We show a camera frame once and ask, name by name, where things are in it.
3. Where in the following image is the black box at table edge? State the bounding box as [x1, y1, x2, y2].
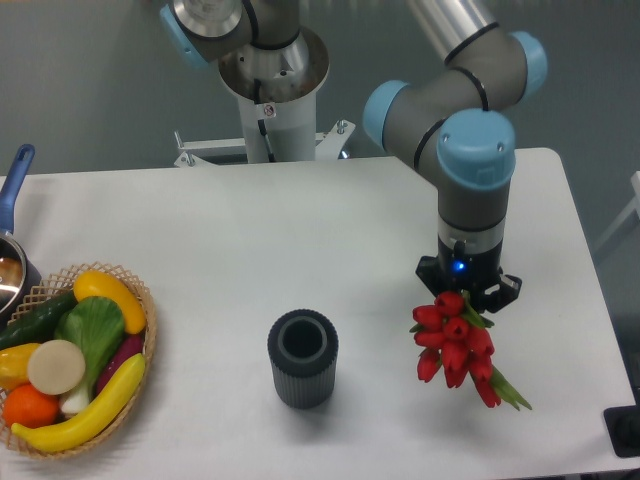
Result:
[603, 405, 639, 458]

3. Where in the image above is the woven wicker basket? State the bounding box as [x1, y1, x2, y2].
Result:
[1, 262, 157, 459]

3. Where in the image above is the green bok choy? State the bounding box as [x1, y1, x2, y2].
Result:
[54, 296, 124, 417]

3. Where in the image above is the green cucumber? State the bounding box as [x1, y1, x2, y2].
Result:
[1, 291, 77, 350]

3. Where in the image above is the beige round slice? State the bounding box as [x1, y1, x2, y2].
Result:
[27, 340, 86, 395]

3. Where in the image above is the yellow banana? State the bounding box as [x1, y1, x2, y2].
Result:
[11, 353, 146, 454]

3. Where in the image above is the white frame at right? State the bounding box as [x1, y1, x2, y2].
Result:
[593, 171, 639, 261]

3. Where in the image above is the blue handled saucepan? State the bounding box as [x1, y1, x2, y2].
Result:
[1, 144, 41, 329]

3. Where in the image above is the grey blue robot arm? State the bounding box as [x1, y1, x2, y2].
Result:
[160, 1, 548, 313]

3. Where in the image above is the purple eggplant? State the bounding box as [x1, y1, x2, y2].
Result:
[94, 335, 144, 395]

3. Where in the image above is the red tulip bouquet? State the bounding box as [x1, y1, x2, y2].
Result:
[410, 291, 532, 410]

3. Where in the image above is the yellow bell pepper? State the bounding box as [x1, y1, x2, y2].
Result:
[0, 343, 40, 391]

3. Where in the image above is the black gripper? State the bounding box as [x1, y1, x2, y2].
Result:
[416, 237, 522, 313]

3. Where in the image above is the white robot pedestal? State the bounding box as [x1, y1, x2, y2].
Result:
[174, 27, 356, 167]

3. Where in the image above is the dark grey ribbed vase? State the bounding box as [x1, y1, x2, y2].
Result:
[267, 309, 339, 409]

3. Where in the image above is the orange fruit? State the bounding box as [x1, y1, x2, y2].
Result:
[2, 384, 59, 428]

